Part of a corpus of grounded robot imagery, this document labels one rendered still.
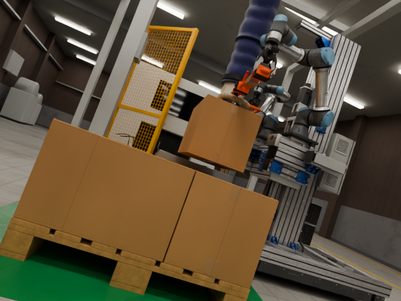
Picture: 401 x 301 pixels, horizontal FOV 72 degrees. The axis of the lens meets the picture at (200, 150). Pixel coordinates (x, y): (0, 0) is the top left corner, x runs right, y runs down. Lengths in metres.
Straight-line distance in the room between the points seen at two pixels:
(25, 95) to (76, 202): 10.64
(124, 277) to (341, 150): 1.93
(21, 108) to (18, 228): 10.54
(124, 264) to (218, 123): 1.02
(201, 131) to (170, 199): 0.72
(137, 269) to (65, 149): 0.55
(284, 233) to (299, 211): 0.22
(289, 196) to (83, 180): 1.65
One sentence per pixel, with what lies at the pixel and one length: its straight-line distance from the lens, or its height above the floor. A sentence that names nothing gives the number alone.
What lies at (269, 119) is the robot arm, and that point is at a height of 1.21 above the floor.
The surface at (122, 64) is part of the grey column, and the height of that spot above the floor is 1.35.
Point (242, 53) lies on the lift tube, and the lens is 2.19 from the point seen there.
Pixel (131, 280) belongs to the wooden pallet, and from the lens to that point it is 1.26.
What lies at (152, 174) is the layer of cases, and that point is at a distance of 1.16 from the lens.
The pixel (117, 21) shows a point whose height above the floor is 2.62.
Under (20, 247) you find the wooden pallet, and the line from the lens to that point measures 1.30.
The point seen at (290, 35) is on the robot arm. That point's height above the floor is 1.45.
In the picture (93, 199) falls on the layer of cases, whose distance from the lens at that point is 1.19.
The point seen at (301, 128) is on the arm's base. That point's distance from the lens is 2.17.
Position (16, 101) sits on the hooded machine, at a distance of 11.81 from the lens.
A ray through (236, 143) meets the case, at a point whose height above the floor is 0.80.
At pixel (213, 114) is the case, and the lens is 1.81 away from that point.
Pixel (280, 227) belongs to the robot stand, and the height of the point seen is 0.35.
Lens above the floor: 0.54
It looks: 4 degrees up
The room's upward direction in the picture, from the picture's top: 20 degrees clockwise
